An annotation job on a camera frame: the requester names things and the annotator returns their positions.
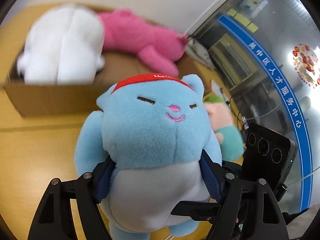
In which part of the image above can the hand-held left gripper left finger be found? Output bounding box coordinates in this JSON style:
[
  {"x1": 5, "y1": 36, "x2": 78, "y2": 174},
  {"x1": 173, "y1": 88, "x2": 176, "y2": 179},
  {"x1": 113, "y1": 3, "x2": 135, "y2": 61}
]
[{"x1": 27, "y1": 159, "x2": 117, "y2": 240}]

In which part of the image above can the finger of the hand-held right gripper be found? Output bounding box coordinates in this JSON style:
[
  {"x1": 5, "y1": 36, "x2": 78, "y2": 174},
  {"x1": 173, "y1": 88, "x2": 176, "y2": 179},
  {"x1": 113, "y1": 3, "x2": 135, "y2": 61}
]
[
  {"x1": 222, "y1": 160, "x2": 248, "y2": 178},
  {"x1": 171, "y1": 200, "x2": 239, "y2": 224}
]

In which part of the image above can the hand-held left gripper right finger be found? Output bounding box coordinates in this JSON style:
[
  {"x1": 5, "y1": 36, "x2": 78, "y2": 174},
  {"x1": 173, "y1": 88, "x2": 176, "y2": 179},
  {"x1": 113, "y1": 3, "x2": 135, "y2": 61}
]
[{"x1": 201, "y1": 152, "x2": 288, "y2": 240}]

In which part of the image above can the pink and teal plush toy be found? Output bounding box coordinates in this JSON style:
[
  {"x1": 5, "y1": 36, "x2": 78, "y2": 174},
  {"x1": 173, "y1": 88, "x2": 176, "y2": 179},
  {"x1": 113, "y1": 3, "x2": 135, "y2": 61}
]
[{"x1": 204, "y1": 94, "x2": 245, "y2": 162}]

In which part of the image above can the blue plush bear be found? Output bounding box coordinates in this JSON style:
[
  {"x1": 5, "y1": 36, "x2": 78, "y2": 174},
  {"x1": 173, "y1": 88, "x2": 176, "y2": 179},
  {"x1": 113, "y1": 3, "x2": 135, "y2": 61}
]
[{"x1": 75, "y1": 73, "x2": 223, "y2": 240}]

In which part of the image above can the brown cardboard box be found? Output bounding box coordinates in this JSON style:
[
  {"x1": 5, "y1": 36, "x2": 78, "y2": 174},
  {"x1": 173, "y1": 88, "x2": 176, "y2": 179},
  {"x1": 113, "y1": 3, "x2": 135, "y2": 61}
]
[{"x1": 0, "y1": 2, "x2": 208, "y2": 118}]

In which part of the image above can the blue banner stripe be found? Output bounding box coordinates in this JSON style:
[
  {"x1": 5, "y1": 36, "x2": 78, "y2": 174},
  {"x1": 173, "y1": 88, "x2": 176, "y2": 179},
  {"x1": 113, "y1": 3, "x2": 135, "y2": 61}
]
[{"x1": 217, "y1": 14, "x2": 313, "y2": 212}]

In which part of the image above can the white paper card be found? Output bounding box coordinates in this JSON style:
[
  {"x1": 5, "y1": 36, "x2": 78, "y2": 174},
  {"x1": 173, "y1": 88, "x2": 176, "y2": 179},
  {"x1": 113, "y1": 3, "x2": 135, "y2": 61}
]
[{"x1": 211, "y1": 79, "x2": 232, "y2": 103}]

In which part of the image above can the round red window sticker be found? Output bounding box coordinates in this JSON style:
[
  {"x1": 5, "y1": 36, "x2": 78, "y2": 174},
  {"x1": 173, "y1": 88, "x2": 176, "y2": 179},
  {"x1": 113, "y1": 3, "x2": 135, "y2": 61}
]
[{"x1": 292, "y1": 44, "x2": 320, "y2": 88}]

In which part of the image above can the white plush toy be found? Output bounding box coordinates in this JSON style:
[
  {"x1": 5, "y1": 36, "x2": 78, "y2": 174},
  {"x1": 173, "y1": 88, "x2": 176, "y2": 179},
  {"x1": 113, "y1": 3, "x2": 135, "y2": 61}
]
[{"x1": 16, "y1": 4, "x2": 105, "y2": 85}]

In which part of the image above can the cartoon poster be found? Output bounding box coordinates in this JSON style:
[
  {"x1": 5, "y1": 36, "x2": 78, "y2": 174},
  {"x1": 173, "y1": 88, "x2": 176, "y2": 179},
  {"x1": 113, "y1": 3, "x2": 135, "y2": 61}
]
[{"x1": 239, "y1": 0, "x2": 272, "y2": 12}]

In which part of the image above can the black cable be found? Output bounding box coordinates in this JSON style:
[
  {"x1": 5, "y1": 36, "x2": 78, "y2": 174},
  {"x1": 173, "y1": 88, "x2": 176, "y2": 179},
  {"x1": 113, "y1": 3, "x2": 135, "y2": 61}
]
[{"x1": 225, "y1": 92, "x2": 253, "y2": 132}]

